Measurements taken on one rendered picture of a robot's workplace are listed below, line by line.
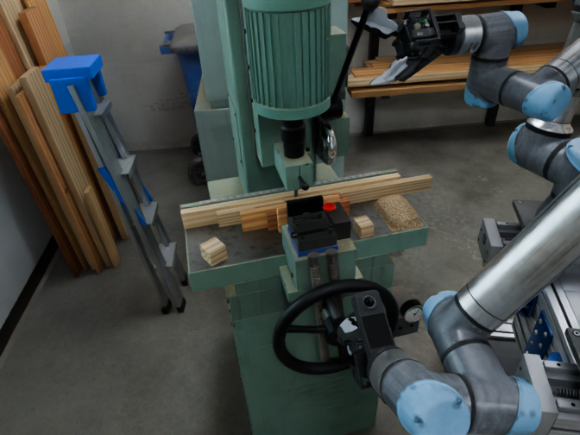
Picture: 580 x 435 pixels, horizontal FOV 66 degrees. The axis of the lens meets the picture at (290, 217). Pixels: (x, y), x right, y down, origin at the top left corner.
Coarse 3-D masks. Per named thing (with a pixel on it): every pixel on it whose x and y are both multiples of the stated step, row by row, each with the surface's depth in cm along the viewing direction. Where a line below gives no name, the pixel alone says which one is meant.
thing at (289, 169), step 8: (280, 144) 115; (280, 152) 112; (280, 160) 110; (288, 160) 108; (296, 160) 108; (304, 160) 108; (280, 168) 113; (288, 168) 106; (296, 168) 106; (304, 168) 107; (312, 168) 107; (280, 176) 115; (288, 176) 107; (296, 176) 107; (304, 176) 108; (312, 176) 109; (288, 184) 108; (296, 184) 109; (312, 184) 110
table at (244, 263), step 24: (360, 216) 117; (192, 240) 112; (240, 240) 111; (264, 240) 110; (360, 240) 109; (384, 240) 111; (408, 240) 113; (192, 264) 104; (216, 264) 104; (240, 264) 104; (264, 264) 106; (192, 288) 105; (288, 288) 101
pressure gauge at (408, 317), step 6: (408, 300) 120; (414, 300) 120; (402, 306) 120; (408, 306) 119; (414, 306) 118; (420, 306) 119; (402, 312) 120; (408, 312) 119; (414, 312) 120; (420, 312) 121; (408, 318) 121; (414, 318) 121
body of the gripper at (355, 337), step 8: (352, 336) 76; (360, 336) 75; (352, 344) 74; (360, 344) 73; (360, 352) 74; (376, 352) 68; (360, 360) 73; (352, 368) 77; (360, 368) 73; (368, 368) 68; (352, 376) 78; (360, 376) 73; (368, 376) 68; (360, 384) 74; (368, 384) 74; (376, 392) 71
